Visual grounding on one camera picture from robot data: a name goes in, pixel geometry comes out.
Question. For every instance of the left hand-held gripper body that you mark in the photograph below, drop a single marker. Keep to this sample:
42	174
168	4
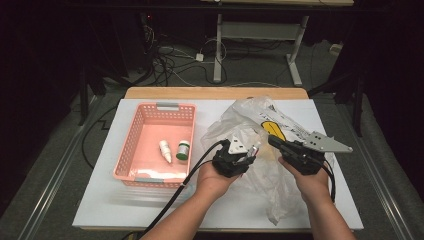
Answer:
230	161

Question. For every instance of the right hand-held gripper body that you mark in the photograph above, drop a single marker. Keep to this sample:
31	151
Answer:
306	156

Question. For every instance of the clear plastic bag yellow smiley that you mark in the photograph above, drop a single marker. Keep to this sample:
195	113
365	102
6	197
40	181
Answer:
250	113

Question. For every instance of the small white bottle green cap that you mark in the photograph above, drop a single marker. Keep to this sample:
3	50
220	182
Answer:
183	150

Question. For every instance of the white dropper bottle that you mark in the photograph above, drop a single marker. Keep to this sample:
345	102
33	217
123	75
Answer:
165	151

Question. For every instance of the pink perforated plastic basket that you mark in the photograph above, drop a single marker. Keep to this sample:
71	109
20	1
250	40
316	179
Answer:
160	133

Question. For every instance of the person's left hand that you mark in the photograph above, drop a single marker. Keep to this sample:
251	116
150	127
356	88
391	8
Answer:
213	183

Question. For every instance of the person's right hand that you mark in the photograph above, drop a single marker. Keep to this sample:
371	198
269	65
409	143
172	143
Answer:
310	186

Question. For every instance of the black metal stand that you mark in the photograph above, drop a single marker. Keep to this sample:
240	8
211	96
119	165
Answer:
357	106
83	100

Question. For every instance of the small white box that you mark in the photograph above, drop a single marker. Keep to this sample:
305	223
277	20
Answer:
336	49

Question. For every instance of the white power adapter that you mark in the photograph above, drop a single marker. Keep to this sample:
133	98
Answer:
199	57

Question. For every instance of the white board table cover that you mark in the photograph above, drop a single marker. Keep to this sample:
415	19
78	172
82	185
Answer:
100	200

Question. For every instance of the metal floor rail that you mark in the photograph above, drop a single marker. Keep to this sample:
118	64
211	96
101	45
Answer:
383	186
50	186

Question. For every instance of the white metal-frame desk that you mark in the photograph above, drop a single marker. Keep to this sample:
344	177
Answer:
260	30

